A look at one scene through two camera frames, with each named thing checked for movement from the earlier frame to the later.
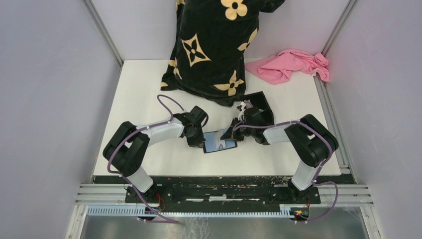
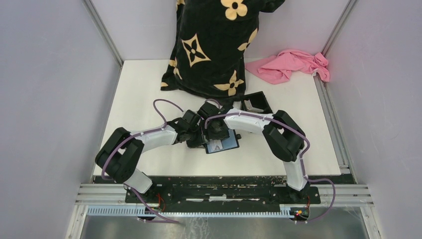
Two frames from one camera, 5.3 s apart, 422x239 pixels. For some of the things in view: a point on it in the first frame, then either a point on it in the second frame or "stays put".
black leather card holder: (212, 143) stays put
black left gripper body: (197, 138) stays put
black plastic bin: (258, 99) stays put
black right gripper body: (249, 132) → (211, 133)
